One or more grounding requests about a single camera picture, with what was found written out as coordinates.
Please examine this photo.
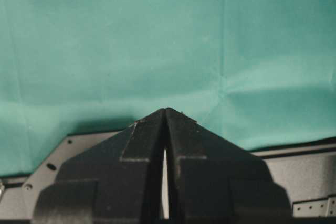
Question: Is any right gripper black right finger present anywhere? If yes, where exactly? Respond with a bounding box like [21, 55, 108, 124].
[166, 108, 291, 223]

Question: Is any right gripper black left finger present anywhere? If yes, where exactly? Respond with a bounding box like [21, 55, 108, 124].
[33, 109, 165, 223]

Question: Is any green table cloth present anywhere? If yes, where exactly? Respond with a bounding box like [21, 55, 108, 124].
[1, 0, 335, 176]

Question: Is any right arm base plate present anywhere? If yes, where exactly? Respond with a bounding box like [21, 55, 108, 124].
[22, 129, 127, 201]

